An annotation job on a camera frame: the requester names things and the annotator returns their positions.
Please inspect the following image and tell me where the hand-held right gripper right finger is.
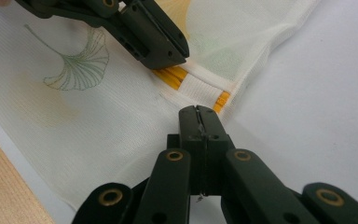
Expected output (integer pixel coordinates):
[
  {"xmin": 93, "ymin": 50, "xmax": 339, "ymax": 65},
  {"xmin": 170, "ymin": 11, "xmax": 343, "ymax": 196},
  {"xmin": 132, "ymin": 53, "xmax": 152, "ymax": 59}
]
[{"xmin": 198, "ymin": 105, "xmax": 236, "ymax": 197}]

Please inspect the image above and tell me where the white table sheet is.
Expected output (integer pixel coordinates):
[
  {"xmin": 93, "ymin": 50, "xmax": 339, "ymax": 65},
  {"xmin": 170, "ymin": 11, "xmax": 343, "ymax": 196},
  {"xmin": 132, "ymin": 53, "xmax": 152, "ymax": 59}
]
[{"xmin": 0, "ymin": 0, "xmax": 358, "ymax": 224}]

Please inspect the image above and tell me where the white leaf-print cloth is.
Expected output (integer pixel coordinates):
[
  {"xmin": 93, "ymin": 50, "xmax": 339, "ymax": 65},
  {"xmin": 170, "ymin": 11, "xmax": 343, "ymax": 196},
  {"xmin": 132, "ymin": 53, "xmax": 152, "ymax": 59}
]
[{"xmin": 0, "ymin": 0, "xmax": 322, "ymax": 211}]

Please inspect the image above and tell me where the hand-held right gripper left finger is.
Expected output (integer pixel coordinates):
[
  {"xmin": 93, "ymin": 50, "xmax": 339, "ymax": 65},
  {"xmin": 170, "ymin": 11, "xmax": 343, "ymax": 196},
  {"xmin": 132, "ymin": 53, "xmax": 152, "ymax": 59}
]
[{"xmin": 166, "ymin": 105, "xmax": 206, "ymax": 197}]

